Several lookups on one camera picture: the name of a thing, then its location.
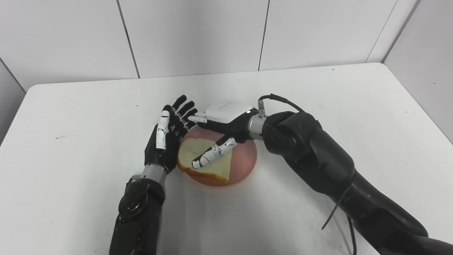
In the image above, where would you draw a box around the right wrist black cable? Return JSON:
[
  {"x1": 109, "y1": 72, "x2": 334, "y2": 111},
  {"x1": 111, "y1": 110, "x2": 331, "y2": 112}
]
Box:
[{"x1": 257, "y1": 93, "x2": 357, "y2": 255}]

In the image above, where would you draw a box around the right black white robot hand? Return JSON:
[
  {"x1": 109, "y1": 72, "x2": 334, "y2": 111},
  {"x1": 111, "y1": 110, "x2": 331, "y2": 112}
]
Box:
[{"x1": 188, "y1": 101, "x2": 264, "y2": 170}]

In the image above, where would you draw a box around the slice of white bread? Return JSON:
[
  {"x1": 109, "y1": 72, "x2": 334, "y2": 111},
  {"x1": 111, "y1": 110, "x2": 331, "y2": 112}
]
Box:
[{"x1": 177, "y1": 137, "x2": 234, "y2": 185}]

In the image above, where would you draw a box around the black cable tie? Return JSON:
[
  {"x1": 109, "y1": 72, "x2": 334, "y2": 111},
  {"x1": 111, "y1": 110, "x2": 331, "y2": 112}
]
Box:
[{"x1": 321, "y1": 197, "x2": 345, "y2": 230}]

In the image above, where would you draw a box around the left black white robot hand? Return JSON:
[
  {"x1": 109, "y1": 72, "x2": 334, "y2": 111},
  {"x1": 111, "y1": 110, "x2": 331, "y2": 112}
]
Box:
[{"x1": 144, "y1": 95, "x2": 197, "y2": 174}]

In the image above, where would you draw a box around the pink round plate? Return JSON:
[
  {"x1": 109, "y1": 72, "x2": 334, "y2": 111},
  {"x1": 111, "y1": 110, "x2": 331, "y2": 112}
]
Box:
[{"x1": 182, "y1": 125, "x2": 258, "y2": 187}]

